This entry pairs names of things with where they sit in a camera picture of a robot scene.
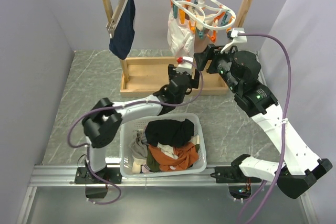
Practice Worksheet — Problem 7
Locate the white clip hanger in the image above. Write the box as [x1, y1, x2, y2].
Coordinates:
[170, 0, 236, 42]

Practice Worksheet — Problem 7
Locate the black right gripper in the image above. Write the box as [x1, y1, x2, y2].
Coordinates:
[193, 43, 241, 93]

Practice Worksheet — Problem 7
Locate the orange brown garment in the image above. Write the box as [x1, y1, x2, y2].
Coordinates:
[146, 143, 200, 172]

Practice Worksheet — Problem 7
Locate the wooden clip hanger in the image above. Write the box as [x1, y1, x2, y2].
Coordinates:
[106, 0, 128, 38]

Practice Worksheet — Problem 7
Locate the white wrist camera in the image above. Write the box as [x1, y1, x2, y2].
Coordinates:
[176, 56, 193, 75]
[221, 28, 247, 54]

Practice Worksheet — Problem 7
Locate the cream white garment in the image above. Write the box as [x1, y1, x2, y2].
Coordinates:
[157, 143, 178, 159]

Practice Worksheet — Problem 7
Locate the navy blue underwear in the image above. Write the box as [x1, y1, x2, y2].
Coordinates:
[109, 0, 135, 60]

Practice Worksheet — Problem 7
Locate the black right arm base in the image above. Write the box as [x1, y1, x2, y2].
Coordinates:
[210, 166, 261, 201]

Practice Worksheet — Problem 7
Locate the grey garment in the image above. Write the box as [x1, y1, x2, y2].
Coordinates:
[129, 133, 148, 165]

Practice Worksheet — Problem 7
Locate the black underwear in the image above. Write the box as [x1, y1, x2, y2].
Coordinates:
[145, 119, 195, 148]

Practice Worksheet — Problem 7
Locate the pink beige underwear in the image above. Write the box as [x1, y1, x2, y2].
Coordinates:
[189, 20, 217, 57]

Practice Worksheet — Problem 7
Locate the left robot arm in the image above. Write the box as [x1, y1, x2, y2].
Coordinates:
[81, 65, 204, 183]

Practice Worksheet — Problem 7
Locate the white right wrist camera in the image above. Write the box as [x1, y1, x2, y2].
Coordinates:
[221, 28, 247, 54]

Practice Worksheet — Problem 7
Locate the white plastic laundry basket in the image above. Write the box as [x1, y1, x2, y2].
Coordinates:
[120, 113, 207, 178]

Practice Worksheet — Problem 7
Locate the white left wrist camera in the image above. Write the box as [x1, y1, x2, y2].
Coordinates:
[176, 56, 193, 75]

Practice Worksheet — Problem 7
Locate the white underwear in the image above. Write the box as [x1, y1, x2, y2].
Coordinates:
[167, 9, 195, 58]

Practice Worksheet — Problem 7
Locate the aluminium mounting rail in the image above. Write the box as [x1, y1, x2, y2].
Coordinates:
[28, 163, 307, 188]

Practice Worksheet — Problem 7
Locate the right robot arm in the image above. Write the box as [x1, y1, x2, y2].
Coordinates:
[194, 44, 332, 199]

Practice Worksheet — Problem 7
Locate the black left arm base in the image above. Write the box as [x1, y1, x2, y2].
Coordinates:
[74, 165, 123, 200]

